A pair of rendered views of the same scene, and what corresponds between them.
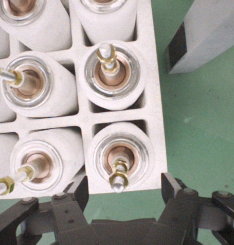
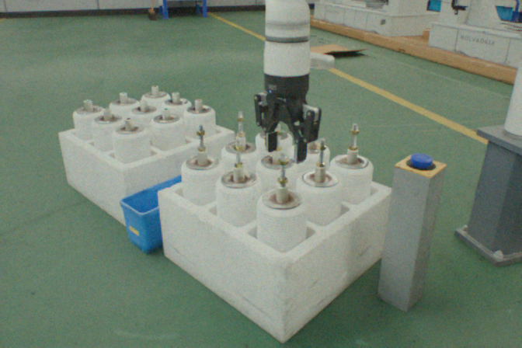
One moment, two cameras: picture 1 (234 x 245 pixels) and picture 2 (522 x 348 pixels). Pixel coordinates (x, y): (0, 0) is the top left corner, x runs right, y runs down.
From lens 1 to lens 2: 0.76 m
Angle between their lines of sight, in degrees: 66
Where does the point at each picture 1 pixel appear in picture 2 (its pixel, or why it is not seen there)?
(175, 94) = (369, 314)
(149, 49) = (356, 210)
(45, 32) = (307, 163)
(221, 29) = (395, 193)
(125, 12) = (353, 172)
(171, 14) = not seen: hidden behind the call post
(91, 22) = (332, 168)
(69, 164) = (254, 189)
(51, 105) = (276, 172)
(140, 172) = (285, 207)
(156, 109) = (328, 231)
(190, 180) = not seen: outside the picture
